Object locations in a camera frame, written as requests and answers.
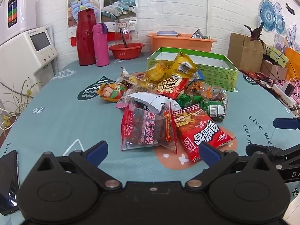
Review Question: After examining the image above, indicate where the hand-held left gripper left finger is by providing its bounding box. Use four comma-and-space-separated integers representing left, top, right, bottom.
35, 141, 122, 191

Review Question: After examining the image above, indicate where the clear red date packet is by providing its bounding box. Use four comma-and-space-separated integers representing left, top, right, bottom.
121, 103, 179, 155

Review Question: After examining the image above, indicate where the medium blue round wall decoration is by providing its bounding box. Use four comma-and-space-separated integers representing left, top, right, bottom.
275, 13, 286, 34

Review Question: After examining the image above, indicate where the glass pitcher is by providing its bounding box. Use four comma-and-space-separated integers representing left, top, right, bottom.
114, 19, 138, 50

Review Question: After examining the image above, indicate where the teal printed tablecloth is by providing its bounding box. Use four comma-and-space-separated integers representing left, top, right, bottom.
0, 56, 300, 216

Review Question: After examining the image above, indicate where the white wall water purifier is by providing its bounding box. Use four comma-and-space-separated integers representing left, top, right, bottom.
0, 0, 37, 45

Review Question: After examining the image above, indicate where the red thermos jug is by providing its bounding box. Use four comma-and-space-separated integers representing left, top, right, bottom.
75, 8, 96, 66

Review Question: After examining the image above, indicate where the white appliance with screen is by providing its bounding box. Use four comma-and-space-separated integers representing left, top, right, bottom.
0, 26, 59, 113

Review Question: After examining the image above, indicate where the green cardboard box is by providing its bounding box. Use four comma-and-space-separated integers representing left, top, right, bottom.
147, 47, 239, 92

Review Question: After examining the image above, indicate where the small brown cardboard box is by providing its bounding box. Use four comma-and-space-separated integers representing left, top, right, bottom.
260, 60, 288, 81

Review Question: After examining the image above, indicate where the dark red leaf plant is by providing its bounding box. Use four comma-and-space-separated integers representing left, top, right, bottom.
244, 23, 266, 50

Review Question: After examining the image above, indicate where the red plastic basin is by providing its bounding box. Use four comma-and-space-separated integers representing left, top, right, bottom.
108, 43, 145, 60

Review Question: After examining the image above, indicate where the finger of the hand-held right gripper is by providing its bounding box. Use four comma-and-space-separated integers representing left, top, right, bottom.
245, 143, 300, 164
272, 117, 300, 130

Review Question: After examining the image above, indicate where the yellow chip packet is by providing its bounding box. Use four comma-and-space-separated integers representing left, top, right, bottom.
170, 49, 197, 79

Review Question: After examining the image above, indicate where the blue plate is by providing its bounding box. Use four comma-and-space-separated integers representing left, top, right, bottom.
157, 30, 177, 37

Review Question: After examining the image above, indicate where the green snack packet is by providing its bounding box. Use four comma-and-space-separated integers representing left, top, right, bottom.
203, 100, 227, 119
176, 93, 204, 109

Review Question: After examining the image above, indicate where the orange bag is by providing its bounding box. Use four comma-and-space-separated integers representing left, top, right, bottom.
285, 47, 300, 80

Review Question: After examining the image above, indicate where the black smartphone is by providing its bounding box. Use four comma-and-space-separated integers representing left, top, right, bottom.
0, 150, 20, 216

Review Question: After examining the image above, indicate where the dark red snack packet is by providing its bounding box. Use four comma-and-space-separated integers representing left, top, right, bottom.
212, 87, 229, 106

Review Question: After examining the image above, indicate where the large blue round wall decoration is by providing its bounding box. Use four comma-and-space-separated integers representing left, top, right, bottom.
260, 0, 276, 32

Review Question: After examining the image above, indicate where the red white label packet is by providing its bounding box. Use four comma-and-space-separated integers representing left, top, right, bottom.
157, 74, 189, 99

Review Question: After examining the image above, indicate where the green leafy potted plant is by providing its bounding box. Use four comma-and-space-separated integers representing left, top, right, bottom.
0, 77, 43, 132

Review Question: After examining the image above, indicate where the large brown cardboard box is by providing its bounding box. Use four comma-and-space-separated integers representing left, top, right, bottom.
228, 32, 265, 72

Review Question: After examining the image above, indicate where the light green box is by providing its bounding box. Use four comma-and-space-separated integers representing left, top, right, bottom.
269, 47, 289, 67

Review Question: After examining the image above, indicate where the red lion snack packet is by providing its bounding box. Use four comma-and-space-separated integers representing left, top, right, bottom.
170, 105, 236, 163

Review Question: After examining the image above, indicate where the white power strip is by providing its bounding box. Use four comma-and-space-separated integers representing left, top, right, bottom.
272, 84, 297, 108

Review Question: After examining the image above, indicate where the wall poster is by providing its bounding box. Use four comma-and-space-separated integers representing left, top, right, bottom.
67, 0, 139, 48

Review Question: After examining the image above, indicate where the pink thermos bottle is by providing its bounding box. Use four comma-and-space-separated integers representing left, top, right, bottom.
92, 23, 110, 67

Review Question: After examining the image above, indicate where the white snack packet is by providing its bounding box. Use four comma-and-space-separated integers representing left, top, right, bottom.
128, 92, 182, 115

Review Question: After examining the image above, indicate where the dark stirrer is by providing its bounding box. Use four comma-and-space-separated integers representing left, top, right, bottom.
119, 27, 128, 48

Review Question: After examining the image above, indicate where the orange cartoon snack packet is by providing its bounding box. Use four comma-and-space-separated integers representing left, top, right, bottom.
98, 82, 128, 103

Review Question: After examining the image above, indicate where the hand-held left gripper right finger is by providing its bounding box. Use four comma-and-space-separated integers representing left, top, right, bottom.
185, 142, 275, 191

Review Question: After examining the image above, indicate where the metal pot lid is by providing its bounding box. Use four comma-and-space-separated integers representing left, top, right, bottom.
191, 28, 210, 40

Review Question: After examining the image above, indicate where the orange plastic tub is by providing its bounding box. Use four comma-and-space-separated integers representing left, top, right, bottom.
147, 32, 217, 53

